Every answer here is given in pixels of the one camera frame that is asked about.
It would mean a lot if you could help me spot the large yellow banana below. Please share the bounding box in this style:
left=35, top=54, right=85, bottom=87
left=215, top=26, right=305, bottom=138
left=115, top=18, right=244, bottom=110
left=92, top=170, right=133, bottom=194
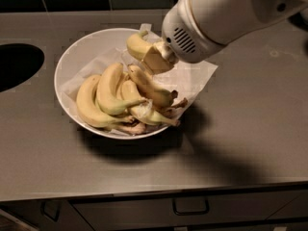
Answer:
left=126, top=31, right=153, bottom=61

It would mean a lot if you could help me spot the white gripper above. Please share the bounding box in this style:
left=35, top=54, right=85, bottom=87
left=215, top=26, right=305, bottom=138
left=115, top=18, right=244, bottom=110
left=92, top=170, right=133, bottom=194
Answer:
left=141, top=0, right=224, bottom=75

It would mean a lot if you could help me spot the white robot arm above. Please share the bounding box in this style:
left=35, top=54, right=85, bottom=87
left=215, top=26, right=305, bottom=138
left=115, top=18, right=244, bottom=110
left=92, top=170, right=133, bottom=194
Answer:
left=141, top=0, right=308, bottom=74

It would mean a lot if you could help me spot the black drawer handle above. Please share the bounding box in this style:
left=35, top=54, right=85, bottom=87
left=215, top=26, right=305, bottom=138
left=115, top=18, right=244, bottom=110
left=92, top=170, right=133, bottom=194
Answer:
left=172, top=196, right=210, bottom=216

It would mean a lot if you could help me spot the black cabinet handle left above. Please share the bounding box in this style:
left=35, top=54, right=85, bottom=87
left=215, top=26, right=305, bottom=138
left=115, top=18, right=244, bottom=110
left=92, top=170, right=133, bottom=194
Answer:
left=40, top=200, right=62, bottom=222

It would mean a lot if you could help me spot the white bowl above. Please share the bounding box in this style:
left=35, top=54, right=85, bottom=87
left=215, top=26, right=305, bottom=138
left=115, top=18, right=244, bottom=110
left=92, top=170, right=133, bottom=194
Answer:
left=54, top=28, right=168, bottom=140

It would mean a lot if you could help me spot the white paper liner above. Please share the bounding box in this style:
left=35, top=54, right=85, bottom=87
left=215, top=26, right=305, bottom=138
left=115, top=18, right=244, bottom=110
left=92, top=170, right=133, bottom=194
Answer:
left=61, top=23, right=219, bottom=137

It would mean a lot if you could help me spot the yellow banana upper right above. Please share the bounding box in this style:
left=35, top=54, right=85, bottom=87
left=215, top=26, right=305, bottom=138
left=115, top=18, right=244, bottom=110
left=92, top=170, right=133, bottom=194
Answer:
left=128, top=64, right=178, bottom=108

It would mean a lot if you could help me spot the brown overripe banana bottom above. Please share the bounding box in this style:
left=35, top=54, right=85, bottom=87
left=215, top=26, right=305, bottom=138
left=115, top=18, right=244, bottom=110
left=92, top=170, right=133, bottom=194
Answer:
left=111, top=123, right=146, bottom=136

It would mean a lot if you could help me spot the yellow banana middle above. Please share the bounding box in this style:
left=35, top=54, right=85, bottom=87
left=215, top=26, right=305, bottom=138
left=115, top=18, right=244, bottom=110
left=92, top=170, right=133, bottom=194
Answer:
left=96, top=63, right=146, bottom=116

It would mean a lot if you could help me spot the grey cabinet door left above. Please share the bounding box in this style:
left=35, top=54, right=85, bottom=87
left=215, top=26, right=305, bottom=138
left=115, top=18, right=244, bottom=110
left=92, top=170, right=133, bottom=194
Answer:
left=0, top=200, right=93, bottom=231

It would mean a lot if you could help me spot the yellow banana bottom left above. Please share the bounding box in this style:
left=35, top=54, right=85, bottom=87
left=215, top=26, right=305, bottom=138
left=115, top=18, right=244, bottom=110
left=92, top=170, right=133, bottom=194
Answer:
left=76, top=75, right=134, bottom=128

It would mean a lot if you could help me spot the grey drawer front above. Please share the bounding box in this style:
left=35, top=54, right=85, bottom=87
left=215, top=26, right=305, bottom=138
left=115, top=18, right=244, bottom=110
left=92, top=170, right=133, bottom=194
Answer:
left=72, top=191, right=307, bottom=231

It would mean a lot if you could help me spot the yellow banana centre right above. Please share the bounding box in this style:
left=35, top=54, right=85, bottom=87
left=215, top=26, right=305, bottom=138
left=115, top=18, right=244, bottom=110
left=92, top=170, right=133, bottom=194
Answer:
left=121, top=80, right=180, bottom=126

